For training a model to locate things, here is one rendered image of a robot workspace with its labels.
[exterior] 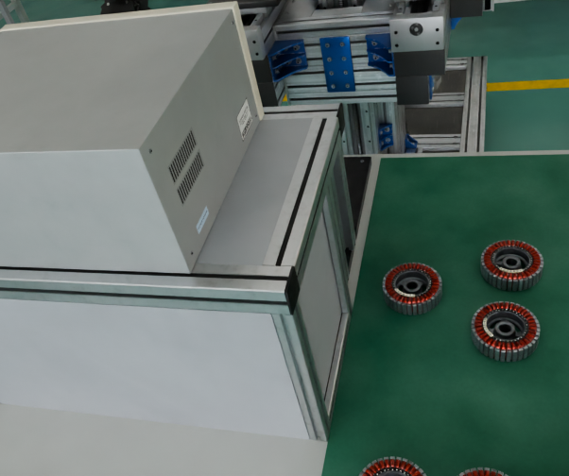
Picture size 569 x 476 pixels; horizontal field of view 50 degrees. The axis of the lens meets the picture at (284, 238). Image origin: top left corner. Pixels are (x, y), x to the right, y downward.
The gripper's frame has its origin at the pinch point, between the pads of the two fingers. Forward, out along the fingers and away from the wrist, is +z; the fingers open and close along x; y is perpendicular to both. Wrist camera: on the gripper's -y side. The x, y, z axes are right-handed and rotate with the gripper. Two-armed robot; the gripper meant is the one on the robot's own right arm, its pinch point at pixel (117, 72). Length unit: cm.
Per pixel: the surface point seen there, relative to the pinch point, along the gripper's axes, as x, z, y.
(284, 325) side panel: -40, 43, -22
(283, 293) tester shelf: -42, 38, -27
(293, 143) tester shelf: -36.1, 15.3, -4.6
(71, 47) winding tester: -4.7, 2.5, -20.4
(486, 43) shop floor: -72, -86, 255
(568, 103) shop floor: -108, -39, 208
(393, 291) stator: -50, 40, 17
